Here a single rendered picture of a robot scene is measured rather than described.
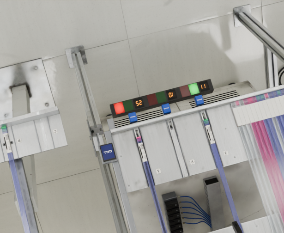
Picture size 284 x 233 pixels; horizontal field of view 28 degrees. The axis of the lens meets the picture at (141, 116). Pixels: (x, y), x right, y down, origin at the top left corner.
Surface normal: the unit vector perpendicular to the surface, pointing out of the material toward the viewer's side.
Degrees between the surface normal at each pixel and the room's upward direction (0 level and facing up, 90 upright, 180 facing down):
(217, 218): 0
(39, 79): 0
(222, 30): 0
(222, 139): 44
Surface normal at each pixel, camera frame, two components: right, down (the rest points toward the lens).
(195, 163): 0.03, -0.25
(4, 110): 0.20, 0.47
